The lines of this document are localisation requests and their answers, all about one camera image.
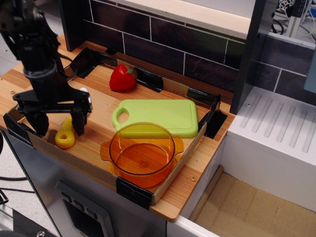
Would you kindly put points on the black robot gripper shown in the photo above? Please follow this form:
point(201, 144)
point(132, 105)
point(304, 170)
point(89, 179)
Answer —
point(51, 93)

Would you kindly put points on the white yellow toy knife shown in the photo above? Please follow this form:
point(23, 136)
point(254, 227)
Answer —
point(65, 136)

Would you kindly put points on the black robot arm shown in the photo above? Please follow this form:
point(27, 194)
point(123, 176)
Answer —
point(26, 32)

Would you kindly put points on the cardboard fence with black tape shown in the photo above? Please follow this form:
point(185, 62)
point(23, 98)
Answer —
point(169, 199)

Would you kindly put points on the green plastic cutting board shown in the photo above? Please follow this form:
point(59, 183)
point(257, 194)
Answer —
point(178, 116)

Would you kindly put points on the red toy strawberry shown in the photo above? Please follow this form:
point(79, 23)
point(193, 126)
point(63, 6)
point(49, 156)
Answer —
point(122, 78)

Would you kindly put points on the grey toy oven front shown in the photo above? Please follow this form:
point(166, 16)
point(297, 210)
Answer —
point(77, 205)

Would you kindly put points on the orange transparent plastic pot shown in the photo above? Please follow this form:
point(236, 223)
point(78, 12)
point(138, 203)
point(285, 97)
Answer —
point(143, 153)

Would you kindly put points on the white toy sink drainboard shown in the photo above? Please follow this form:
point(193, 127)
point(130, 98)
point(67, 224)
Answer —
point(271, 145)

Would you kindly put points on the dark grey vertical post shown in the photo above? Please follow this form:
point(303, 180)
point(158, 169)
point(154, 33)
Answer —
point(260, 26)

